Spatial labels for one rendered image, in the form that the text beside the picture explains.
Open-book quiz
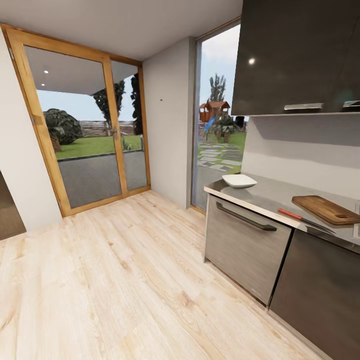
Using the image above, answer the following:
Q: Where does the cutting board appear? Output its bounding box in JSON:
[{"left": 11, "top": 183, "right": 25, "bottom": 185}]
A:
[{"left": 292, "top": 195, "right": 360, "bottom": 225}]

